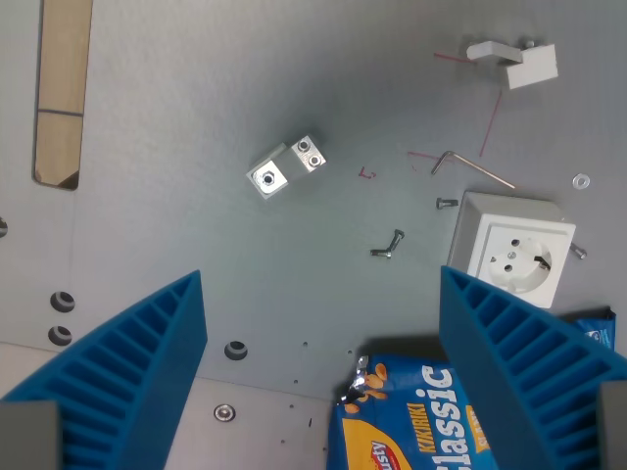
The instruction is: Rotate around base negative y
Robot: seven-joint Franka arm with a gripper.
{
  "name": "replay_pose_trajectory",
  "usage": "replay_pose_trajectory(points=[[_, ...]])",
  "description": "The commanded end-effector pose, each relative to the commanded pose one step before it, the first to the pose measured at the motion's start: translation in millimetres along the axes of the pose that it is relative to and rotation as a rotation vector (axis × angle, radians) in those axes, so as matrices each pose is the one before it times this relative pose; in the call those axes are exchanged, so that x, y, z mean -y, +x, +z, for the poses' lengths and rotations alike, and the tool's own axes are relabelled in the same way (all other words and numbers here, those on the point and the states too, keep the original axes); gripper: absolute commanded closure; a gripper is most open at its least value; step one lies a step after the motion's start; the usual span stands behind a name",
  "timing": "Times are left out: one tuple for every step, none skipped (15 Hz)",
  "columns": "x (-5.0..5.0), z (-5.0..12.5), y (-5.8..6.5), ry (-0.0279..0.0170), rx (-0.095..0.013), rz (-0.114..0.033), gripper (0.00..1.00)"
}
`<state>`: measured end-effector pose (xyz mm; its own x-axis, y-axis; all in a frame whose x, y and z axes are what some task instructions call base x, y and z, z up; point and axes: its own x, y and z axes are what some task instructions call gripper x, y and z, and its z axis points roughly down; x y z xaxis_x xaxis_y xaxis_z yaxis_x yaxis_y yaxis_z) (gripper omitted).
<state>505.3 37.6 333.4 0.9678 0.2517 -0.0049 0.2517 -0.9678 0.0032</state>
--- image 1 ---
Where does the white electrical socket box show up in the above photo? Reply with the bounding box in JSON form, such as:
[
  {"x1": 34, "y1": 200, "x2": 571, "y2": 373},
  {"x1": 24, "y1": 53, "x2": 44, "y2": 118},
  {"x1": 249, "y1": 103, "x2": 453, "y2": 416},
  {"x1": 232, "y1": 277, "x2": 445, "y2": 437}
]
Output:
[{"x1": 446, "y1": 190, "x2": 578, "y2": 309}]

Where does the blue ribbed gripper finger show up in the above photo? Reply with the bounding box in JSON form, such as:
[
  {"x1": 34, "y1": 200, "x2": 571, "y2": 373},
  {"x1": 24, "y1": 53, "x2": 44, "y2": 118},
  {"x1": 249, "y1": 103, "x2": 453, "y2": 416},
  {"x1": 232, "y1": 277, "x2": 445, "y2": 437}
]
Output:
[
  {"x1": 438, "y1": 265, "x2": 627, "y2": 470},
  {"x1": 0, "y1": 269, "x2": 209, "y2": 470}
]

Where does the white bracket with block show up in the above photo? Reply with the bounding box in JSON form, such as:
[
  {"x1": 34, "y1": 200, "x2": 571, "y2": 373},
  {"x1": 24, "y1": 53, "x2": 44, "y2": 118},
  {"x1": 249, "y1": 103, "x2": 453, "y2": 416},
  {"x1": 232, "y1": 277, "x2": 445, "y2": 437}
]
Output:
[{"x1": 465, "y1": 38, "x2": 559, "y2": 91}]

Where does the blue Classic snack bag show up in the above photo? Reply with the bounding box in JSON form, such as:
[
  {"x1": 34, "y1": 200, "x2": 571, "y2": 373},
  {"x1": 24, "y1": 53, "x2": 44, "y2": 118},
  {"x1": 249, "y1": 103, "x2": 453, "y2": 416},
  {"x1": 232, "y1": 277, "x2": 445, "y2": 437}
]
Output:
[{"x1": 326, "y1": 306, "x2": 616, "y2": 470}]

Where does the aluminium block with screws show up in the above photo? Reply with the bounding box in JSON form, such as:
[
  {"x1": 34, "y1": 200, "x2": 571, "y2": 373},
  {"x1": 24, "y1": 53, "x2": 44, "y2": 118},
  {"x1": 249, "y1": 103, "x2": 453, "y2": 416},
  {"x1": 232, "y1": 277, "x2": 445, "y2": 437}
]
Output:
[{"x1": 245, "y1": 135, "x2": 328, "y2": 203}]

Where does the metal hex key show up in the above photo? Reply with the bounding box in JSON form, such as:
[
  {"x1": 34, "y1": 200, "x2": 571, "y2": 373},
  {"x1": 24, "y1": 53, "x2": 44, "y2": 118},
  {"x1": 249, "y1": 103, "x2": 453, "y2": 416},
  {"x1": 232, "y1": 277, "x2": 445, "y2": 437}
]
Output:
[{"x1": 430, "y1": 150, "x2": 517, "y2": 190}]

